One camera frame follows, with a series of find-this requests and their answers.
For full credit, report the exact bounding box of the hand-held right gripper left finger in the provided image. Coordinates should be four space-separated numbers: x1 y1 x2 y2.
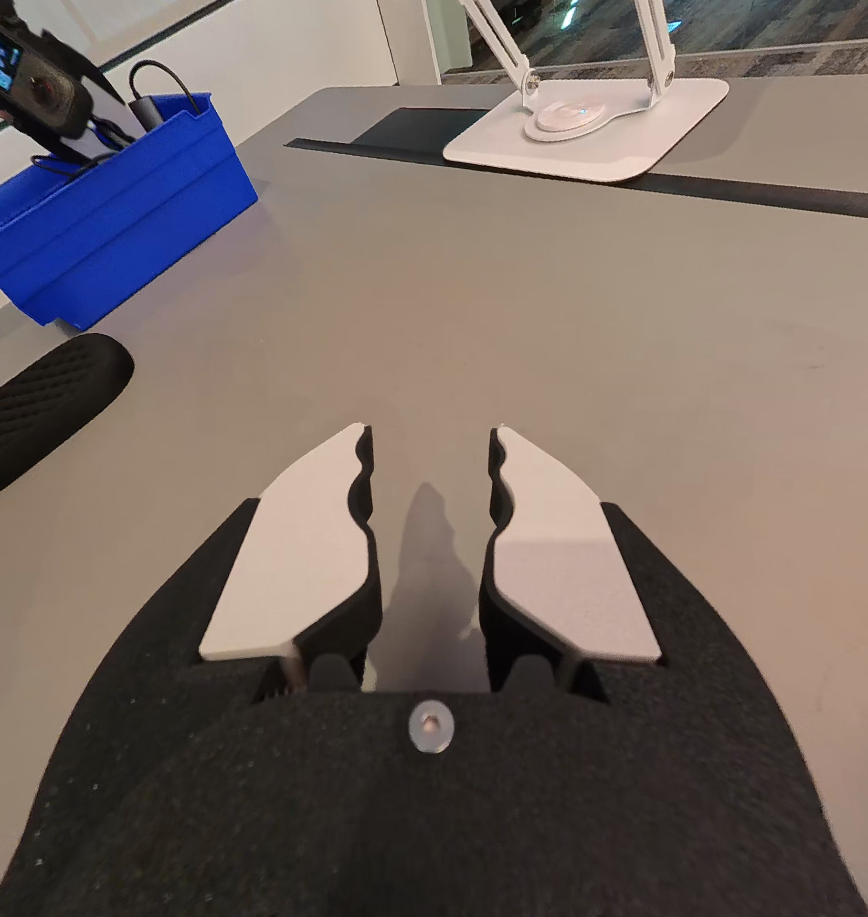
199 423 383 671

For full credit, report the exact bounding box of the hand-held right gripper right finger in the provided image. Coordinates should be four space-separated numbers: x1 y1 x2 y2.
479 426 663 674

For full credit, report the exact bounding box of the blue plastic bin with divider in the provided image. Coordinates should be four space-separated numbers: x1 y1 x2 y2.
0 92 257 332

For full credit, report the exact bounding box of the grey usb hub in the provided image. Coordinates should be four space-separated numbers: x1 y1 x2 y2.
128 61 197 135

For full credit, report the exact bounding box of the wooden book stand white base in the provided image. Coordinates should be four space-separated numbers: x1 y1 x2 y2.
443 0 730 186

